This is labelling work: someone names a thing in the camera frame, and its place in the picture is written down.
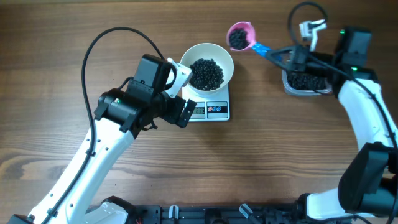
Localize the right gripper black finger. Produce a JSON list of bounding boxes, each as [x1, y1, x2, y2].
[[267, 55, 294, 72], [266, 45, 297, 59]]

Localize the white digital kitchen scale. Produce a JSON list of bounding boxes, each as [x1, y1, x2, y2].
[[182, 85, 231, 122]]

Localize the white round bowl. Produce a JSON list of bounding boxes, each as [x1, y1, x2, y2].
[[180, 43, 234, 94]]

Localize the black beans in bowl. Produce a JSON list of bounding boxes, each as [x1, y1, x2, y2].
[[190, 58, 224, 91]]

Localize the right black camera cable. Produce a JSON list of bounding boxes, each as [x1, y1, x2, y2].
[[287, 1, 398, 224]]

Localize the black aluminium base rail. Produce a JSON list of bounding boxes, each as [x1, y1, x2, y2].
[[128, 204, 308, 224]]

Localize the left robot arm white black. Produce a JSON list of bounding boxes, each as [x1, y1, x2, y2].
[[9, 54, 196, 223]]

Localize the black beans in scoop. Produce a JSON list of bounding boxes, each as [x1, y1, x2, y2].
[[228, 28, 249, 50]]

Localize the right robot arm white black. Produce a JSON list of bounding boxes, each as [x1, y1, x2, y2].
[[266, 27, 397, 223]]

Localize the pink scoop with blue handle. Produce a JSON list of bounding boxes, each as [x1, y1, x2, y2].
[[226, 22, 271, 58]]

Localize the black beans pile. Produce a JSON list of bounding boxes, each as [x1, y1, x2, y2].
[[287, 73, 326, 90]]

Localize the left black camera cable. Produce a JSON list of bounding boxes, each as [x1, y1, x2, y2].
[[40, 26, 165, 224]]

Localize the black camera cable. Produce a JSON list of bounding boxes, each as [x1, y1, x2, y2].
[[287, 1, 398, 224], [40, 26, 165, 224]]

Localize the clear plastic food container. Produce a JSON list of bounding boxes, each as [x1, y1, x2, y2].
[[282, 70, 332, 96]]

